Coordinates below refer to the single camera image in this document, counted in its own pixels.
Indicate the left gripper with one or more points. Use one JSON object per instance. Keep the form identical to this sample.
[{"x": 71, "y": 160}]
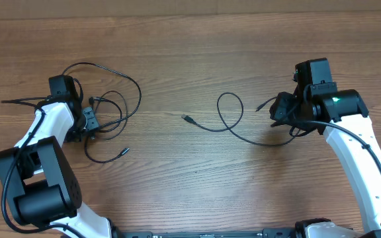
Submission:
[{"x": 92, "y": 121}]

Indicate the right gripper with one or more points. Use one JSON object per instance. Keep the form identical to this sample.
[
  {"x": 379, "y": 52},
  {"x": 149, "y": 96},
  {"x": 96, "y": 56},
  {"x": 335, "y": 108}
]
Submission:
[{"x": 279, "y": 114}]

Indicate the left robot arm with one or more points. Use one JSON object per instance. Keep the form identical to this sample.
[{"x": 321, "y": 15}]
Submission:
[{"x": 40, "y": 190}]

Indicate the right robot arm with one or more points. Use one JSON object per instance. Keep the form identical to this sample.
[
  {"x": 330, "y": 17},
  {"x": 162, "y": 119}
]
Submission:
[{"x": 343, "y": 119}]

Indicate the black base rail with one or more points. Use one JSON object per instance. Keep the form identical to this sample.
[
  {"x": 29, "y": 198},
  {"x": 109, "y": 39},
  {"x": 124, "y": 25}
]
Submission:
[{"x": 284, "y": 232}]

